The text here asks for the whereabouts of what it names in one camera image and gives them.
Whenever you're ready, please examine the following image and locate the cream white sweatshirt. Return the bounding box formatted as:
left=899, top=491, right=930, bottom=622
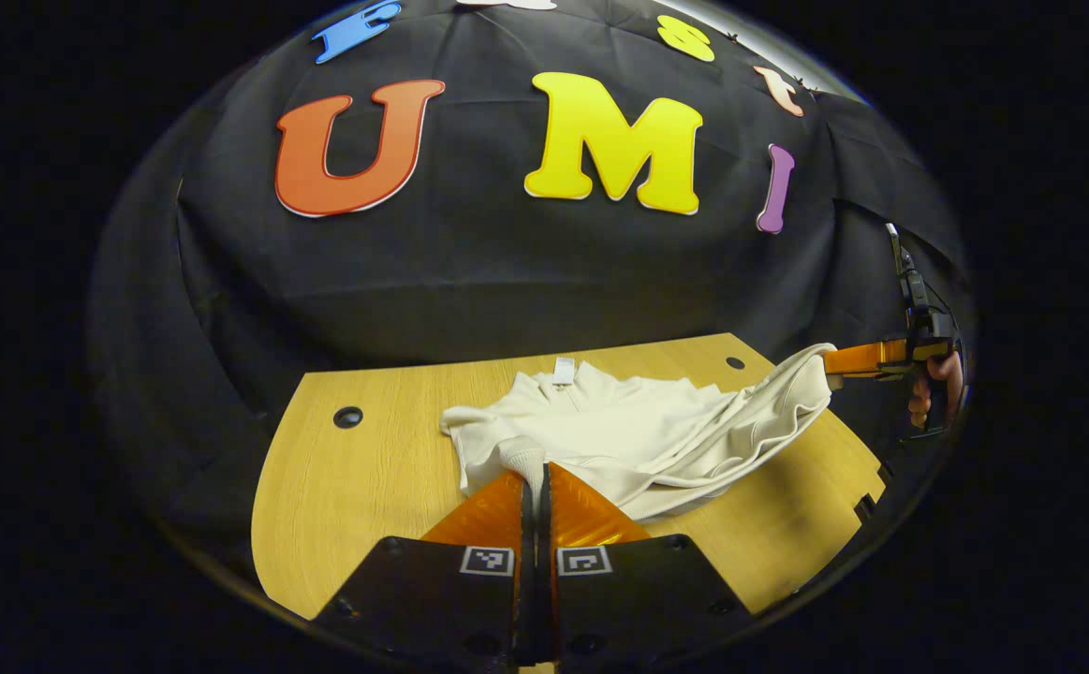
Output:
left=439, top=343, right=837, bottom=523

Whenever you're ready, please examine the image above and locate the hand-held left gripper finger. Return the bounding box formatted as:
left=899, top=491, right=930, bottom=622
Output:
left=537, top=462, right=758, bottom=670
left=310, top=468, right=537, bottom=670

